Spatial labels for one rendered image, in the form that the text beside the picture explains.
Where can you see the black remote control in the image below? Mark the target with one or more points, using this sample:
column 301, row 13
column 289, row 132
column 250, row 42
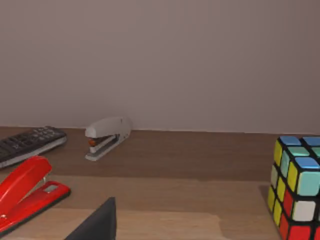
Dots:
column 27, row 145

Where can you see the multicoloured puzzle cube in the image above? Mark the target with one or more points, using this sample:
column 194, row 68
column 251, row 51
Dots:
column 297, row 190

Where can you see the grey stapler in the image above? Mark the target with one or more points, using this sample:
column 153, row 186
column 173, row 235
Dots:
column 107, row 135

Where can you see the red stapler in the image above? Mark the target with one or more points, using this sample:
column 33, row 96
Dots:
column 22, row 190

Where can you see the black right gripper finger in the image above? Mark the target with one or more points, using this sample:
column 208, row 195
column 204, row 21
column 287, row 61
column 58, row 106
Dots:
column 102, row 223

